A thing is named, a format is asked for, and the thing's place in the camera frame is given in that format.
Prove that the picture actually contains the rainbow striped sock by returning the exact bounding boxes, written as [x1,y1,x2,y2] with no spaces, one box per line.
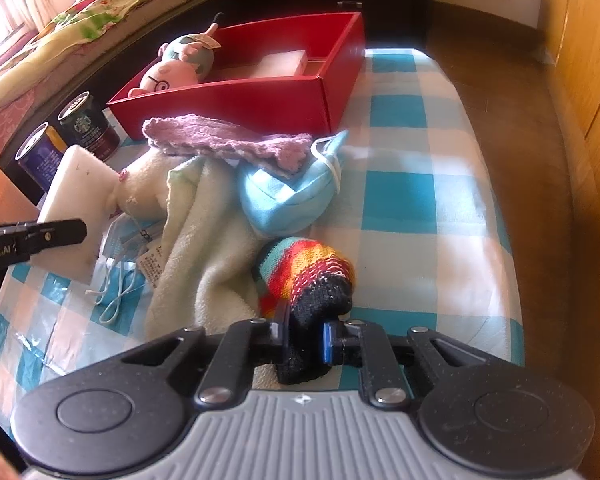
[252,235,356,386]

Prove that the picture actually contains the white cloth toy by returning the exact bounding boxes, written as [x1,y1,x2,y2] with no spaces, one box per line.
[144,156,281,391]

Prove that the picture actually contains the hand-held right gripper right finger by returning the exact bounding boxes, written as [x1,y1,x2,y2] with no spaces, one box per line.
[322,319,506,408]

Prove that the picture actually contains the wooden wardrobe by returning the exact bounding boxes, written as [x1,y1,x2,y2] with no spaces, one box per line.
[540,0,600,311]

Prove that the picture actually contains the wooden board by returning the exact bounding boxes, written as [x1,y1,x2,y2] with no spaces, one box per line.
[0,147,41,223]

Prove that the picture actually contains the floral bed blanket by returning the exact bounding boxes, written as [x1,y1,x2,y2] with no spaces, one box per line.
[0,0,276,111]

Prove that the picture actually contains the red cardboard box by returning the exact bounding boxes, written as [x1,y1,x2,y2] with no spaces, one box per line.
[106,11,366,141]

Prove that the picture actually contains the blue face mask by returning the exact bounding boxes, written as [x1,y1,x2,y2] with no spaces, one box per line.
[87,215,166,323]

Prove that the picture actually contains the pink pig plush toy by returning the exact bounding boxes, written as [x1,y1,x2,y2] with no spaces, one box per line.
[127,12,223,98]

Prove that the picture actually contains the beige sponge block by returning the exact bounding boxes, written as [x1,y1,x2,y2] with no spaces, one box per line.
[245,49,310,81]

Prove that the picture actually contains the white sponge block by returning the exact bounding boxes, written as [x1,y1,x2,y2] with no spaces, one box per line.
[36,145,121,283]

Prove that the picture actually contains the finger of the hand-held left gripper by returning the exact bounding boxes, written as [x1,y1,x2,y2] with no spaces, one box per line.
[0,219,87,257]

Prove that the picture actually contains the dark blue drink can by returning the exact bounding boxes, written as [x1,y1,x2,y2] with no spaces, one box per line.
[15,122,66,193]

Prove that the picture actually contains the blue checkered tablecloth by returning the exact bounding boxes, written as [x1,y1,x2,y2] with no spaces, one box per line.
[0,47,526,411]

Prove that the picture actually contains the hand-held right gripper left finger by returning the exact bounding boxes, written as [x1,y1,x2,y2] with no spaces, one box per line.
[115,302,293,408]

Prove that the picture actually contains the mauve knitted cloth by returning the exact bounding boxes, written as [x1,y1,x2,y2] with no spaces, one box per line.
[143,116,313,179]

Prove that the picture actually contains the pale pink plush toy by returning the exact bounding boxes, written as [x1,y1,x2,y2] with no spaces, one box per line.
[111,152,201,221]

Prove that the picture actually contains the blue face masks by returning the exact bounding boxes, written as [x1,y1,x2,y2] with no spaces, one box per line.
[237,130,350,238]

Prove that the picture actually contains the green drink can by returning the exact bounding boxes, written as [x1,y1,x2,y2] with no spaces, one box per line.
[57,91,122,162]

